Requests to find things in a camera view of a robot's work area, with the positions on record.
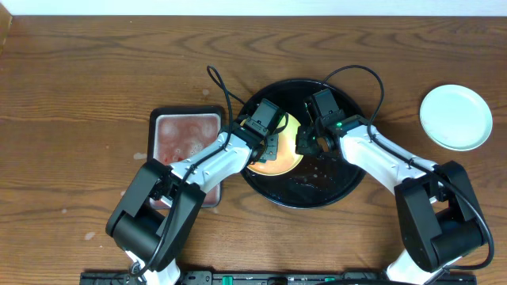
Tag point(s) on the yellow plate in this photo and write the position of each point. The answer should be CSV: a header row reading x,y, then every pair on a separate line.
x,y
279,156

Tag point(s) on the black rectangular soapy water tray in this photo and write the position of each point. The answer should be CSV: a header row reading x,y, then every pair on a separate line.
x,y
179,132

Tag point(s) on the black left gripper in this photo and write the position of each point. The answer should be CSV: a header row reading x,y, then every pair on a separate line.
x,y
268,148

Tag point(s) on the round black serving tray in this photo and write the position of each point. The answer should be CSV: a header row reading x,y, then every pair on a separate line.
x,y
314,182

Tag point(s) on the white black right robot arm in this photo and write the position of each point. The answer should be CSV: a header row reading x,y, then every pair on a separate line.
x,y
439,216

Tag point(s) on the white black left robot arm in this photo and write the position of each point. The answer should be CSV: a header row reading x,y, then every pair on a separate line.
x,y
153,219

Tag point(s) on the light blue plate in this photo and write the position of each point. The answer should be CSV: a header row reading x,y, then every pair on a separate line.
x,y
456,117

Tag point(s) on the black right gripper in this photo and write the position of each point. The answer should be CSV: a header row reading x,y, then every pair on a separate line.
x,y
302,146

